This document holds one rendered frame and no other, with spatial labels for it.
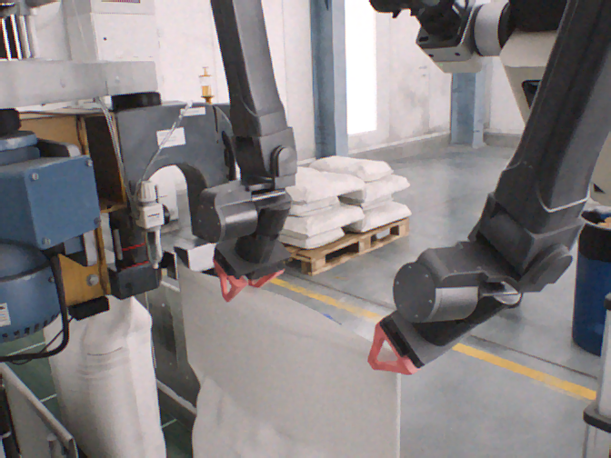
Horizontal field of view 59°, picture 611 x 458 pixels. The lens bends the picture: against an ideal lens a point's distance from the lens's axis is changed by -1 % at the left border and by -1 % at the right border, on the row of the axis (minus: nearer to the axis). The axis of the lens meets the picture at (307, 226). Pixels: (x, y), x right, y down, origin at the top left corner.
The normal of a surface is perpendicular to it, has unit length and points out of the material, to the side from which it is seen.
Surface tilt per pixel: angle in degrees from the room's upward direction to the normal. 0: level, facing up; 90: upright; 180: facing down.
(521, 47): 40
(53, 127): 90
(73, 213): 90
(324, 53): 90
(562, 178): 109
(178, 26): 90
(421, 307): 77
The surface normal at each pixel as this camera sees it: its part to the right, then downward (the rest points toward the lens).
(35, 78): 0.99, -0.01
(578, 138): 0.35, 0.65
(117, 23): 0.70, 0.17
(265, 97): 0.59, 0.03
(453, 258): 0.30, -0.77
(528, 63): -0.51, -0.59
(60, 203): 0.94, 0.06
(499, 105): -0.71, 0.23
